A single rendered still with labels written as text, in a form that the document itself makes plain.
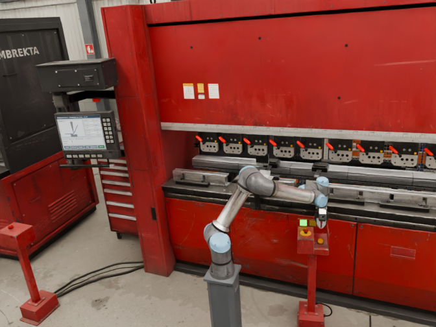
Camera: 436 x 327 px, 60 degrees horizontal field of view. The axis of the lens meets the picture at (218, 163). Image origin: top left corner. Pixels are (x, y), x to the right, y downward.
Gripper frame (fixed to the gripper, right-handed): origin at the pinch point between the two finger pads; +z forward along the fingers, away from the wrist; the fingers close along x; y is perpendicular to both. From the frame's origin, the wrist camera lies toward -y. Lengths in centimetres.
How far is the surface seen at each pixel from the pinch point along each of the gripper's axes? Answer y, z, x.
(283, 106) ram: 48, -68, 25
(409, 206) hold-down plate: 21, -5, -58
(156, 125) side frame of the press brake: 61, -50, 128
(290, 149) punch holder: 44, -36, 21
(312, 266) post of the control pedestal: -2.5, 30.9, 4.9
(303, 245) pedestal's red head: -6.1, 10.6, 10.8
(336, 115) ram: 40, -63, -10
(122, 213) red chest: 86, 55, 192
